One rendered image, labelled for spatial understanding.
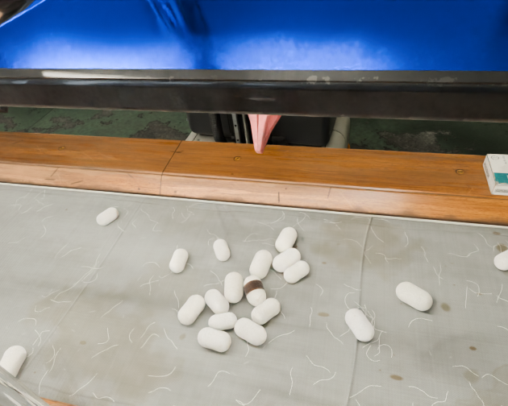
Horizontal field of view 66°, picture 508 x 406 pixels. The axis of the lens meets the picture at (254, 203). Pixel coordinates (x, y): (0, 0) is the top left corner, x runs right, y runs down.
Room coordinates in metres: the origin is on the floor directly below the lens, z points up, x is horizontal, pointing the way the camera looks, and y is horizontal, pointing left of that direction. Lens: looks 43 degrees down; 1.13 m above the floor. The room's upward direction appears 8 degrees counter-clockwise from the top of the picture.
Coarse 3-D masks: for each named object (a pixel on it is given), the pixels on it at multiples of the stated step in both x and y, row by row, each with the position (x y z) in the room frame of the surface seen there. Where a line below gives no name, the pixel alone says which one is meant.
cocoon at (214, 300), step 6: (210, 294) 0.25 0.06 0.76; (216, 294) 0.25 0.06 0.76; (210, 300) 0.25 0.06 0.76; (216, 300) 0.24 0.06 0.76; (222, 300) 0.24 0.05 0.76; (210, 306) 0.24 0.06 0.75; (216, 306) 0.24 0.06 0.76; (222, 306) 0.24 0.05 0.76; (228, 306) 0.24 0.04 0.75; (216, 312) 0.23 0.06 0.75; (222, 312) 0.23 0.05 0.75
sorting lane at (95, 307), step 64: (0, 192) 0.52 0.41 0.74; (64, 192) 0.50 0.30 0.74; (0, 256) 0.38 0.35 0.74; (64, 256) 0.36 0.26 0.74; (128, 256) 0.34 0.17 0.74; (192, 256) 0.33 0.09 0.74; (320, 256) 0.30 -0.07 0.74; (384, 256) 0.29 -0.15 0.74; (448, 256) 0.27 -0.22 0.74; (0, 320) 0.27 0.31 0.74; (64, 320) 0.26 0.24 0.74; (128, 320) 0.25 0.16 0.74; (320, 320) 0.22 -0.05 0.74; (384, 320) 0.21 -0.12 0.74; (448, 320) 0.20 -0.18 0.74; (64, 384) 0.18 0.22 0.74; (128, 384) 0.17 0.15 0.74; (192, 384) 0.17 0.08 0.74; (256, 384) 0.16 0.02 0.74; (320, 384) 0.15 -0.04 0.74; (384, 384) 0.14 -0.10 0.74; (448, 384) 0.13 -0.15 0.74
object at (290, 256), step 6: (282, 252) 0.30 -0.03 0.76; (288, 252) 0.30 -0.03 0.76; (294, 252) 0.30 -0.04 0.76; (276, 258) 0.29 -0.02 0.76; (282, 258) 0.29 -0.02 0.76; (288, 258) 0.29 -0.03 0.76; (294, 258) 0.29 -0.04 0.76; (300, 258) 0.29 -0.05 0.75; (276, 264) 0.28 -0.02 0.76; (282, 264) 0.28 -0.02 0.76; (288, 264) 0.28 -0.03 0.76; (276, 270) 0.28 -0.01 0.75; (282, 270) 0.28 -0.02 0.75
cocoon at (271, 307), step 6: (264, 300) 0.24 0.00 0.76; (270, 300) 0.24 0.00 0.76; (276, 300) 0.24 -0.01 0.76; (258, 306) 0.23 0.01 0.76; (264, 306) 0.23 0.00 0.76; (270, 306) 0.23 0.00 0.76; (276, 306) 0.23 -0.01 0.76; (252, 312) 0.23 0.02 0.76; (258, 312) 0.22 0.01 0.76; (264, 312) 0.22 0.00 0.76; (270, 312) 0.22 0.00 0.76; (276, 312) 0.22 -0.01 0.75; (252, 318) 0.22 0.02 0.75; (258, 318) 0.22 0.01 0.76; (264, 318) 0.22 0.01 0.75; (270, 318) 0.22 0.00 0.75; (258, 324) 0.22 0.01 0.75
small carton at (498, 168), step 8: (488, 160) 0.38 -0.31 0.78; (496, 160) 0.38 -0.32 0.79; (504, 160) 0.38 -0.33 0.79; (488, 168) 0.38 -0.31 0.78; (496, 168) 0.37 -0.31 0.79; (504, 168) 0.36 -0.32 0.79; (488, 176) 0.37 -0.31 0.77; (496, 176) 0.35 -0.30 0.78; (504, 176) 0.35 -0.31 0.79; (496, 184) 0.34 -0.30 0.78; (504, 184) 0.34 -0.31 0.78; (496, 192) 0.34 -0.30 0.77; (504, 192) 0.34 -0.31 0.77
